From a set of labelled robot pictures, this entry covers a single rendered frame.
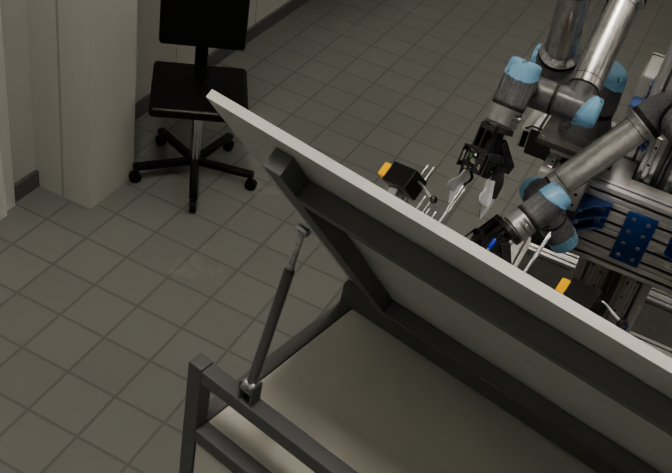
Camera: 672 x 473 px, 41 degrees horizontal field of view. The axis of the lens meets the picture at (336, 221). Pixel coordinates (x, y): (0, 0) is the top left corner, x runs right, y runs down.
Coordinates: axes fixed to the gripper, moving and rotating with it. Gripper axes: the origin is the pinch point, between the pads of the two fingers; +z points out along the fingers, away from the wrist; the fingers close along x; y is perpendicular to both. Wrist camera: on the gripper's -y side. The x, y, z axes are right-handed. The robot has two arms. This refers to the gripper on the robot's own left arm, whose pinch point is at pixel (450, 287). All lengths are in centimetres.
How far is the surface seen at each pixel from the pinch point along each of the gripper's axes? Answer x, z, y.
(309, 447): 39, 43, 4
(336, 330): -17.8, 30.3, 3.5
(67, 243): -156, 109, 60
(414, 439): 11.3, 28.6, -20.8
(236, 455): 19, 61, 5
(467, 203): -209, -34, -41
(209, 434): 15, 64, 12
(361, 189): 73, 3, 45
